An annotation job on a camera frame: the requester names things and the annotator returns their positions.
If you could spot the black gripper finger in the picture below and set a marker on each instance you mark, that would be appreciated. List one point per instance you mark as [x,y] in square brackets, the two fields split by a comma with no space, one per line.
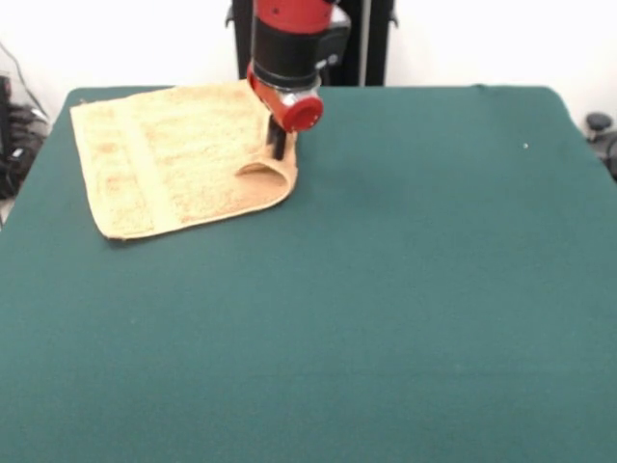
[280,144]
[271,132]

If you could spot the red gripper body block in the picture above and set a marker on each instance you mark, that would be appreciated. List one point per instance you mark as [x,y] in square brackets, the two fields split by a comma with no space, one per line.
[301,113]

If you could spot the tan terry towel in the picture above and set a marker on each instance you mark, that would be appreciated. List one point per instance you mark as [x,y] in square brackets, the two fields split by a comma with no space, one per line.
[183,159]

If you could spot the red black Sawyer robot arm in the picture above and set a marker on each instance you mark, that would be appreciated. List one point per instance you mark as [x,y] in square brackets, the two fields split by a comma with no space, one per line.
[289,43]

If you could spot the dark green table cloth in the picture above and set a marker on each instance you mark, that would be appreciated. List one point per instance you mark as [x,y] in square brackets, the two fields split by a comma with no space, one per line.
[434,313]

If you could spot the gray black floor stand base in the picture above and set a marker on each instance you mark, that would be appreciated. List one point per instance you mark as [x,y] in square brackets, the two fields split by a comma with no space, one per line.
[602,130]
[26,144]

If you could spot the tall black box device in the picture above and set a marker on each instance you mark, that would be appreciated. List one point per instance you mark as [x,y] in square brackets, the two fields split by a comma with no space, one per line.
[5,111]

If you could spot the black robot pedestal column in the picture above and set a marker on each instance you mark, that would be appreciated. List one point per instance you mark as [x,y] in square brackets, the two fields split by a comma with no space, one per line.
[371,43]

